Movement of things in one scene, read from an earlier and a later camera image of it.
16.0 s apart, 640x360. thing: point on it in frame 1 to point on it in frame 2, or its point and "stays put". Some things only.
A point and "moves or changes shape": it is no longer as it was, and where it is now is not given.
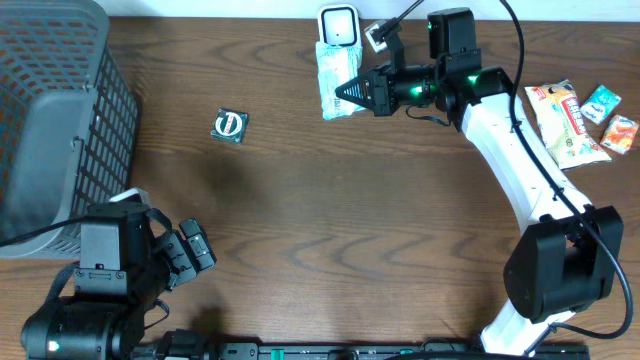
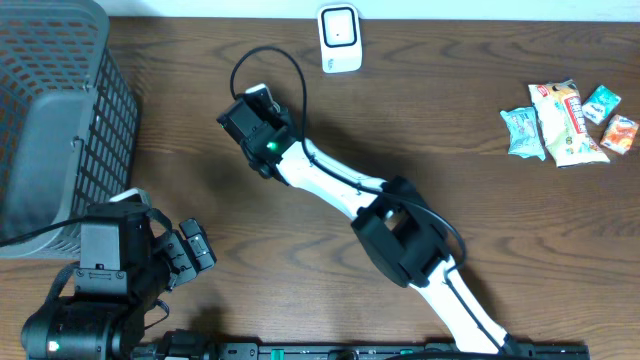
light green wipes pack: x=338 y=66 moves or changes shape
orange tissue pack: x=620 y=134 stays put
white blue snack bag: x=563 y=126 stays put
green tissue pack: x=600 y=105 stays put
